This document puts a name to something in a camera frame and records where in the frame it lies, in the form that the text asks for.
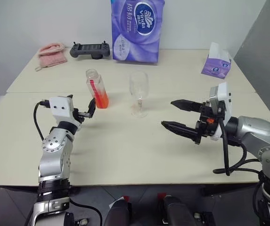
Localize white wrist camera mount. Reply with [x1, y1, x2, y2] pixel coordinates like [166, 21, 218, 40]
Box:
[208, 82, 232, 142]
[49, 96, 83, 130]

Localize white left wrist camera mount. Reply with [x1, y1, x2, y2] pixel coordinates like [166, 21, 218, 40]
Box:
[49, 96, 83, 130]

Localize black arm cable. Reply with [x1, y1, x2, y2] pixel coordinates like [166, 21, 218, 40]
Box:
[33, 99, 51, 142]
[213, 117, 263, 177]

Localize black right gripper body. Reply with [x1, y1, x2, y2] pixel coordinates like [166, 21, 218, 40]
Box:
[194, 101, 225, 145]

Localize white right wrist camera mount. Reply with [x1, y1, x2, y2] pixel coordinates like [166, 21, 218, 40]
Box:
[208, 82, 232, 142]

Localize black handheld controller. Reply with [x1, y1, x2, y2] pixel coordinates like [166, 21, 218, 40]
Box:
[69, 40, 111, 60]

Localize bottle with orange liquid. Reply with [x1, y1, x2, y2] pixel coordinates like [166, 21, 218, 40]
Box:
[85, 68, 109, 110]

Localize pink folded towel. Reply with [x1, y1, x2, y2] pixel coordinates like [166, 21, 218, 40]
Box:
[34, 42, 68, 72]

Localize clear wine glass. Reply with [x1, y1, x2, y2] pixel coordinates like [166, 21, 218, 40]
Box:
[128, 71, 149, 118]

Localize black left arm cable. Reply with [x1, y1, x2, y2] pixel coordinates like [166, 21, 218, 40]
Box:
[33, 99, 51, 142]

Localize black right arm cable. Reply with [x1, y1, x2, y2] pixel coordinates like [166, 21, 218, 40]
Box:
[213, 117, 263, 177]

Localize grey partition panel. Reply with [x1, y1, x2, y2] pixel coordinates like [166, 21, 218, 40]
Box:
[233, 0, 270, 134]

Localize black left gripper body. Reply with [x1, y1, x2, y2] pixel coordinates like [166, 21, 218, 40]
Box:
[72, 107, 91, 124]

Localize dark rounded shape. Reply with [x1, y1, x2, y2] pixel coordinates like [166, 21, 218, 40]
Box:
[105, 199, 132, 226]
[160, 195, 197, 226]

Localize large purple tissue pack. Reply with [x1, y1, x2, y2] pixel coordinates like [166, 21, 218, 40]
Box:
[111, 0, 166, 66]

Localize small purple tissue box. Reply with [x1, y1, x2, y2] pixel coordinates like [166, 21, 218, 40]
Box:
[200, 42, 233, 79]

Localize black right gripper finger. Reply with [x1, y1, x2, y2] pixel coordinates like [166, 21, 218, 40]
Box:
[161, 120, 202, 142]
[170, 99, 206, 114]

